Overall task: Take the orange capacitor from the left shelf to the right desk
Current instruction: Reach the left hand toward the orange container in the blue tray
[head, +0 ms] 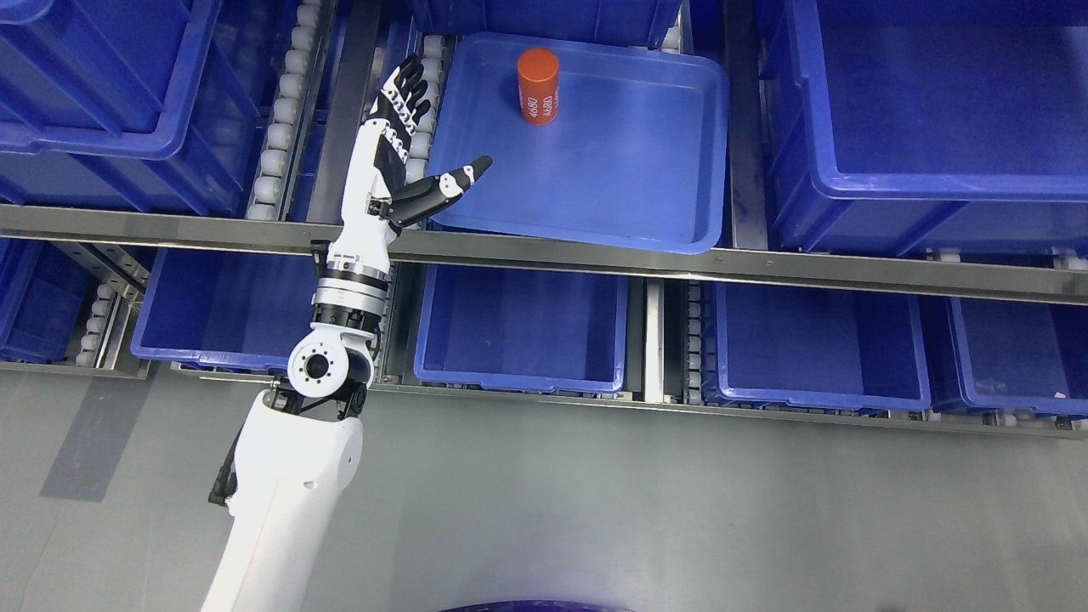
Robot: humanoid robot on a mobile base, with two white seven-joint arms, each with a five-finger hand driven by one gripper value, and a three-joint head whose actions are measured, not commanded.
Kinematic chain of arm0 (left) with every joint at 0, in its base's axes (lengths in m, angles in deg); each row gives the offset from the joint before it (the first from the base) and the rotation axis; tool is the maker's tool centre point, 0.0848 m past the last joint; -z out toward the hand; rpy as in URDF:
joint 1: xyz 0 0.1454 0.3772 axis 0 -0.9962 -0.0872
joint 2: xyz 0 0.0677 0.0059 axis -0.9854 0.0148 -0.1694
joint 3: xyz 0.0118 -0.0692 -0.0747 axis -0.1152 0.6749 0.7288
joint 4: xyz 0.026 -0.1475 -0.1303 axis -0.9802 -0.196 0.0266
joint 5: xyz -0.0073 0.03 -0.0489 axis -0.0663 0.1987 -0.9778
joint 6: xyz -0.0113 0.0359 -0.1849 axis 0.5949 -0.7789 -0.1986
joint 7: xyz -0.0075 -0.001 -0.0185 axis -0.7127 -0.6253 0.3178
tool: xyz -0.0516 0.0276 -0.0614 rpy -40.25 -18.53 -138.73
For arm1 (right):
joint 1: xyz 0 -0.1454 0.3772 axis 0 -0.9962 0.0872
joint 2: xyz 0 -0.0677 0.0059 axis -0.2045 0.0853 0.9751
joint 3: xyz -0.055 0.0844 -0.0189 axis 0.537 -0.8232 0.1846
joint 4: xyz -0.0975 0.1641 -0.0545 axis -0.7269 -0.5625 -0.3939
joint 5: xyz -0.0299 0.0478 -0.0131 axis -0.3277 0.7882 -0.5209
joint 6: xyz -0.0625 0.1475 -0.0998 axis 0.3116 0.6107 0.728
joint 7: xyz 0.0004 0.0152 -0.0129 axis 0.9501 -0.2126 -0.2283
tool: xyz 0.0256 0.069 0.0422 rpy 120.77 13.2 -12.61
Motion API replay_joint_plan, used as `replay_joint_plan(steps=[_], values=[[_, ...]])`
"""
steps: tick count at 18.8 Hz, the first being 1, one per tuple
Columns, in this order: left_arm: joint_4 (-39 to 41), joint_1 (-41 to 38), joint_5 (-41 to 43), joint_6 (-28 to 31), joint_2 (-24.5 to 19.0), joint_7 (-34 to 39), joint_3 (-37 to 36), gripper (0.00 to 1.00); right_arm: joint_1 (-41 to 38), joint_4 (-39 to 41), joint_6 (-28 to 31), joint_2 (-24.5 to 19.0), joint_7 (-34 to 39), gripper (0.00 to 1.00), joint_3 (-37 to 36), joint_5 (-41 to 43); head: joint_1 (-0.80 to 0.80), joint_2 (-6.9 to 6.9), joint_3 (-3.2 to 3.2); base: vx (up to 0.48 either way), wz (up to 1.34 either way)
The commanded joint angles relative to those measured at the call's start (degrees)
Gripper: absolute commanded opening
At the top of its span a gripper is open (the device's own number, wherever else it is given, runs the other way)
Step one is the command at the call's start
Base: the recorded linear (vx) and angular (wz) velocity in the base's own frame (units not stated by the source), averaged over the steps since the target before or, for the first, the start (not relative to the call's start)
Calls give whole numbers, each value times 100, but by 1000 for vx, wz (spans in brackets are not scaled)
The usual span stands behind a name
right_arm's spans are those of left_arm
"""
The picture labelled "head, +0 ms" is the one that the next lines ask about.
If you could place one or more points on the large blue bin upper right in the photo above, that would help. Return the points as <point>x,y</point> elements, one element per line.
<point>903,127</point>

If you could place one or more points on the large blue bin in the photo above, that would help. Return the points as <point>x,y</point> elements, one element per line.
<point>903,127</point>
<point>137,106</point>

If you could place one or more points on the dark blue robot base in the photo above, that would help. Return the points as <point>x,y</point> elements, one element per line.
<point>536,605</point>

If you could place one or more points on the orange cylindrical capacitor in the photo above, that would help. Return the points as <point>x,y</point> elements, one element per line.
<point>538,84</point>

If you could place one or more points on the blue bin lower right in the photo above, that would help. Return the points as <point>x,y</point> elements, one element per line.
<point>833,350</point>

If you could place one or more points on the blue bin top centre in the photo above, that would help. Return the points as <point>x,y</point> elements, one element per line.
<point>614,23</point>

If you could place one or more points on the large blue bin upper left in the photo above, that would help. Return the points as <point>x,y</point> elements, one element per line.
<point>137,106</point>

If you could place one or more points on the blue bin far right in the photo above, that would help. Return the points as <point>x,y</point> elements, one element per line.
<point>1018,356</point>

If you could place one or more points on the shallow blue plastic tray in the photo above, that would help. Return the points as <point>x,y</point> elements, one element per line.
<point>636,157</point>

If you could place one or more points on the blue bin lower centre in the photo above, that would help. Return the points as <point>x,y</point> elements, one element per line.
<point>523,330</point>

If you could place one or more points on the blue bin far left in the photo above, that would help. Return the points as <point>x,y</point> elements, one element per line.
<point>42,292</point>

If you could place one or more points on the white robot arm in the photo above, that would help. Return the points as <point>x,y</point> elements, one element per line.
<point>292,469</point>

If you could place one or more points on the blue bin lower left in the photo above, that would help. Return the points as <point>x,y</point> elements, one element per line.
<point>225,310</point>

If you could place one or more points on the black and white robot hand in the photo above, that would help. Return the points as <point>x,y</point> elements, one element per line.
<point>379,201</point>

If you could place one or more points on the steel shelf rack frame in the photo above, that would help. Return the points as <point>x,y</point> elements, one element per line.
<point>336,55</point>

